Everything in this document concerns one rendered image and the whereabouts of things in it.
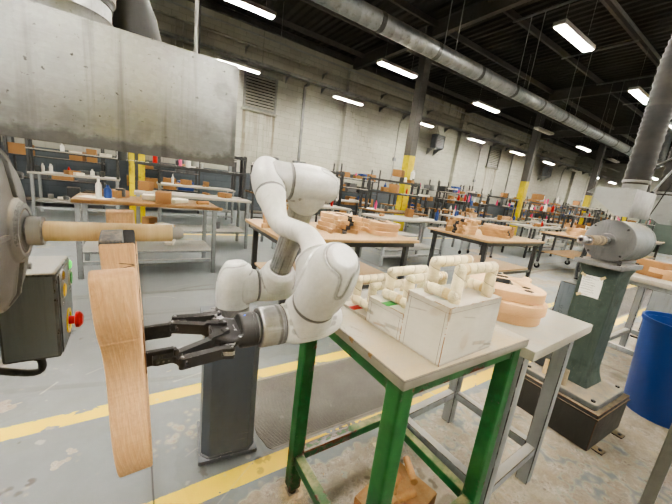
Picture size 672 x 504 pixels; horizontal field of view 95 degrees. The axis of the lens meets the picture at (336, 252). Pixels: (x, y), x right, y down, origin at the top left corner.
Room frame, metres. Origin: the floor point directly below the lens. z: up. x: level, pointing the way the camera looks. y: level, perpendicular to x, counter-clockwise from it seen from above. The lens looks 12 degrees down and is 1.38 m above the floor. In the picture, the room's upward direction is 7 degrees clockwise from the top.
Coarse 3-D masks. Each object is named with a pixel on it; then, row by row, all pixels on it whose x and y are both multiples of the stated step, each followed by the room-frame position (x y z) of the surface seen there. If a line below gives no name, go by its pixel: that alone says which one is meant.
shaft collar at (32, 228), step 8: (32, 216) 0.47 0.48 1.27; (40, 216) 0.48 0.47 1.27; (24, 224) 0.45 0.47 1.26; (32, 224) 0.45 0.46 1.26; (40, 224) 0.46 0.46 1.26; (24, 232) 0.45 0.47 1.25; (32, 232) 0.45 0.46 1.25; (40, 232) 0.46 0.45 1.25; (32, 240) 0.45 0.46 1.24; (40, 240) 0.46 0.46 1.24
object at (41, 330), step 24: (48, 264) 0.67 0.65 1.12; (24, 288) 0.59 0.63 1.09; (48, 288) 0.61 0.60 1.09; (24, 312) 0.59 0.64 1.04; (48, 312) 0.61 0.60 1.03; (72, 312) 0.74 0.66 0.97; (0, 336) 0.57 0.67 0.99; (24, 336) 0.59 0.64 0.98; (48, 336) 0.61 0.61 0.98; (24, 360) 0.59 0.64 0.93
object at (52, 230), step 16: (48, 224) 0.47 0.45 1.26; (64, 224) 0.48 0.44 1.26; (80, 224) 0.49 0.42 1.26; (96, 224) 0.51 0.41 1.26; (112, 224) 0.52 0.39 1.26; (128, 224) 0.53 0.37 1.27; (144, 224) 0.55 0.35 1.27; (160, 224) 0.57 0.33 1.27; (48, 240) 0.47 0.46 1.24; (64, 240) 0.48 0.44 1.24; (80, 240) 0.49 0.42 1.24; (96, 240) 0.50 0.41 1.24; (144, 240) 0.54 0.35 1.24; (160, 240) 0.56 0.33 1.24
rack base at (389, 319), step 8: (376, 296) 1.01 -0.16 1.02; (368, 304) 1.00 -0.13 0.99; (376, 304) 0.97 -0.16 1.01; (368, 312) 1.00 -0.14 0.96; (376, 312) 0.97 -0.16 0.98; (384, 312) 0.94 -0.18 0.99; (392, 312) 0.91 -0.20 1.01; (400, 312) 0.89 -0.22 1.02; (368, 320) 0.99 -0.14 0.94; (376, 320) 0.96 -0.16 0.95; (384, 320) 0.94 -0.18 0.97; (392, 320) 0.91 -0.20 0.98; (400, 320) 0.88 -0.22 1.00; (384, 328) 0.93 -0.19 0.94; (392, 328) 0.91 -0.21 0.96; (400, 328) 0.88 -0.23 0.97; (392, 336) 0.90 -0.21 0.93
